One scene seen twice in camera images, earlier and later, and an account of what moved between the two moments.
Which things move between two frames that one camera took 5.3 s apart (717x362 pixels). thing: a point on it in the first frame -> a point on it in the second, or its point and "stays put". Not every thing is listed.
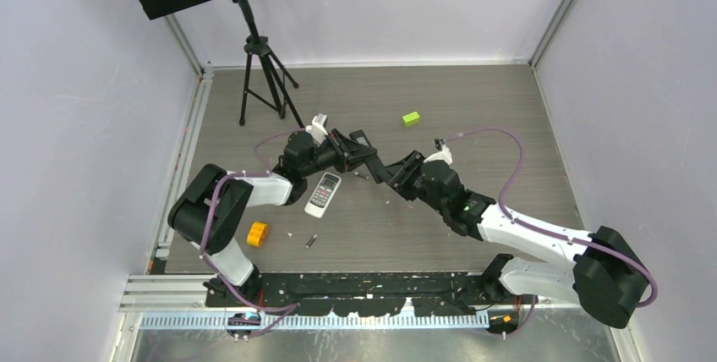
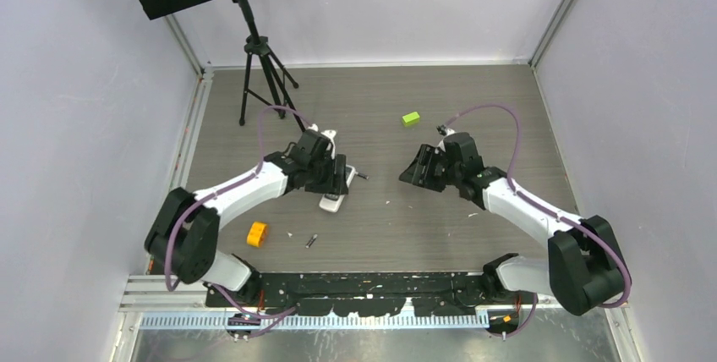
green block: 411,119 stays put
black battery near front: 311,241 stays put
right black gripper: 399,179 -> 426,156
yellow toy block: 257,233 stays put
